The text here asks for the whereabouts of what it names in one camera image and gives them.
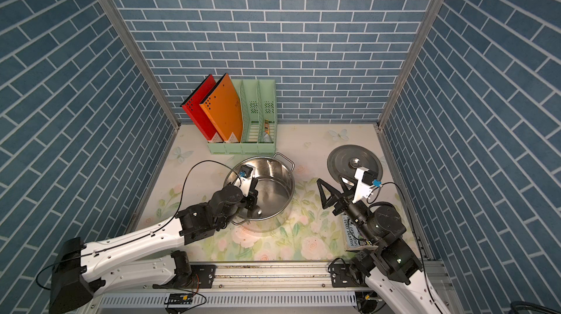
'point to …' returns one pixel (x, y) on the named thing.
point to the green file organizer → (256, 99)
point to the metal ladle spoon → (255, 212)
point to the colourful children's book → (353, 239)
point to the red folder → (193, 107)
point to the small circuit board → (179, 299)
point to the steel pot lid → (344, 161)
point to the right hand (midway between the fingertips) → (330, 180)
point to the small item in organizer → (266, 136)
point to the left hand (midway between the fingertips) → (264, 184)
